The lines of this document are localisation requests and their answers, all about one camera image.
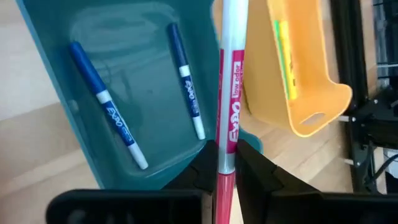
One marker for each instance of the yellow plastic bin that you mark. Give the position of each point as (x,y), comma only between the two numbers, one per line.
(314,93)

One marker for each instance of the blue and white thin marker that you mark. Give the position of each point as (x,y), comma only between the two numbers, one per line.
(105,102)

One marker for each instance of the yellow Sharpie highlighter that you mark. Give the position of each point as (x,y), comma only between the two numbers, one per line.
(289,62)

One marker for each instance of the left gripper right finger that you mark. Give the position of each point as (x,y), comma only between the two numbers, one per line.
(264,189)

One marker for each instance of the teal plastic bin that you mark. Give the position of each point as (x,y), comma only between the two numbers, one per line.
(146,99)

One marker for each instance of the pink thin marker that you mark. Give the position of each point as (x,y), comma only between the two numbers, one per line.
(231,93)

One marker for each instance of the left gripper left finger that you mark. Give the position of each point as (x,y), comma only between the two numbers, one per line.
(202,174)

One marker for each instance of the black right frame rails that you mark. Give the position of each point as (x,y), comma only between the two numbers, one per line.
(349,46)

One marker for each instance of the navy and white marker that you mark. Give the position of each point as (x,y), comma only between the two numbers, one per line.
(186,81)

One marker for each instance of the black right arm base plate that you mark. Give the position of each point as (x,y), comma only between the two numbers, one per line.
(377,121)

